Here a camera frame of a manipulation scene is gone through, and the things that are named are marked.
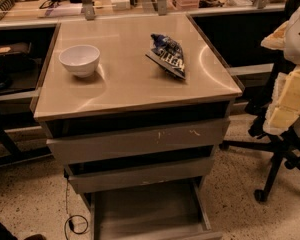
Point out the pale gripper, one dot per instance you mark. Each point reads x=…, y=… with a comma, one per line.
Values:
x=298, y=39

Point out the drawer cabinet with steel top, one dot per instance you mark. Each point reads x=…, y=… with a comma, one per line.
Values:
x=129, y=91

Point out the grey top drawer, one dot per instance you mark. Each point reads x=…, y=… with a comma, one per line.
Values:
x=117, y=144

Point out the black office chair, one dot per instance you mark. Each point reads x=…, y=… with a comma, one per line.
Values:
x=284, y=147

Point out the grey middle drawer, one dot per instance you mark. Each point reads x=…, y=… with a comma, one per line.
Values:
x=143, y=175

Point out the grey bottom drawer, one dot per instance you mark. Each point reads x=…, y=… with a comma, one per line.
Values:
x=163, y=211

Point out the long background workbench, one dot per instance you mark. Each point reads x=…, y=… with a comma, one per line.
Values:
x=34, y=22

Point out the white ceramic bowl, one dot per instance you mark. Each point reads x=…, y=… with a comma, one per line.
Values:
x=80, y=60

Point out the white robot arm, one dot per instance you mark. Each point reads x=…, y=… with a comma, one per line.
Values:
x=286, y=38

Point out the grey drawer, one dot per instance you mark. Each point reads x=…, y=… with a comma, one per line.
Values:
x=163, y=211
x=143, y=175
x=117, y=144

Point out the blue chip bag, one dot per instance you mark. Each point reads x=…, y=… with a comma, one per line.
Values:
x=168, y=54

